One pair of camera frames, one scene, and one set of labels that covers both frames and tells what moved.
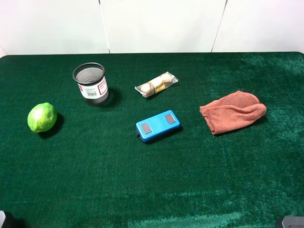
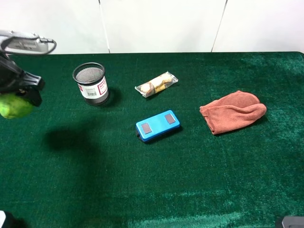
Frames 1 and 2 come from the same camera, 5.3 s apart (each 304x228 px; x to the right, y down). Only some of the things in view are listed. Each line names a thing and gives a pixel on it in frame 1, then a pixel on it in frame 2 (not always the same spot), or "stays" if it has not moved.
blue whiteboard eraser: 157,126 stays
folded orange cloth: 232,110 stays
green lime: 42,117 → 13,107
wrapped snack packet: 156,84 stays
